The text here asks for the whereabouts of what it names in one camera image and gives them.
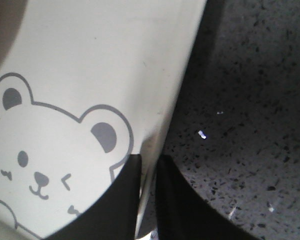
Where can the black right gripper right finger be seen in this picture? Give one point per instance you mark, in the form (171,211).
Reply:
(181,214)

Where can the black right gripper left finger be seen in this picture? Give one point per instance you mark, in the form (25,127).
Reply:
(114,215)

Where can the cream bear serving tray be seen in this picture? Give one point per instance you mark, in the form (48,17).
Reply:
(86,84)

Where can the pink round plate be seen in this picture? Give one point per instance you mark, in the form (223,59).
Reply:
(11,16)

